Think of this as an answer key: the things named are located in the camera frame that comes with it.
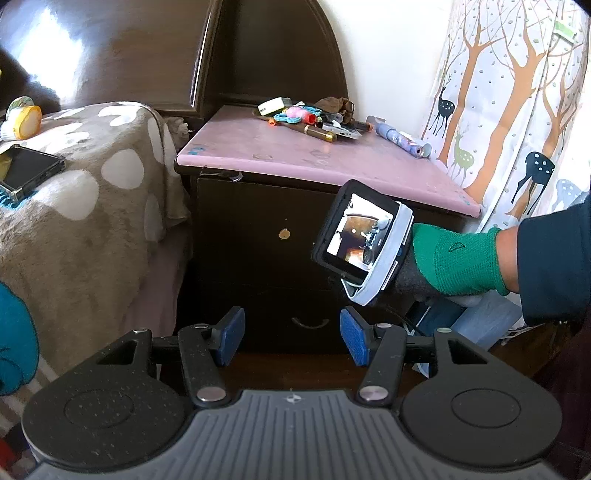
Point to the grey blanket teal print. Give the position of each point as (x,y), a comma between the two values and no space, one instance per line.
(16,337)

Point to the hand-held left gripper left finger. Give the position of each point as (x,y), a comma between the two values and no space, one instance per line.
(233,334)

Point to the pink toy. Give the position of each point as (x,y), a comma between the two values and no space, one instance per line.
(297,113)

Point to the person's right forearm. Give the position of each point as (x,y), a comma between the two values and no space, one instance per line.
(554,267)

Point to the deer print wardrobe cover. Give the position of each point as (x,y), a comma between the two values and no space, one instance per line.
(508,115)

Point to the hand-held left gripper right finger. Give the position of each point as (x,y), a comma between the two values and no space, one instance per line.
(353,334)

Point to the black phone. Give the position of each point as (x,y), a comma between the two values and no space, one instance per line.
(30,168)

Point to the dark drawer with lock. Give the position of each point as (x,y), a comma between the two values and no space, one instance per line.
(240,230)

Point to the light blue box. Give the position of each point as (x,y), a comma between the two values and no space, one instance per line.
(485,318)

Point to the dark wooden nightstand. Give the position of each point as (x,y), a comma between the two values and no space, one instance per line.
(240,258)

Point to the white printed box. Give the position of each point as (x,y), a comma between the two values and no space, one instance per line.
(344,131)

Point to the dark brown wooden headboard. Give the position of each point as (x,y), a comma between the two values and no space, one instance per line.
(138,50)

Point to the dark drawer without lock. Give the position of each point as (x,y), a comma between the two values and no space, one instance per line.
(268,318)

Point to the brown cloth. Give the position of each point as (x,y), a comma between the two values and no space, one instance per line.
(334,106)

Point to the yellow round lid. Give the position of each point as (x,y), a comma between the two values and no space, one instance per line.
(27,122)

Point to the white charger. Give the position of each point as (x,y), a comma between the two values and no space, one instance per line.
(273,106)

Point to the green tag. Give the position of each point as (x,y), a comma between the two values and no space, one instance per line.
(566,30)

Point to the floral folding umbrella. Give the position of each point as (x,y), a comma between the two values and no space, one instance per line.
(398,138)

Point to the white tube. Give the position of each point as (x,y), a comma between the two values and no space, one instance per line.
(425,150)

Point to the person's right hand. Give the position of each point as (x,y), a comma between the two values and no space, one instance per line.
(452,263)

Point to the grey blanket white hearts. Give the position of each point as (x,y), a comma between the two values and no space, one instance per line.
(92,207)

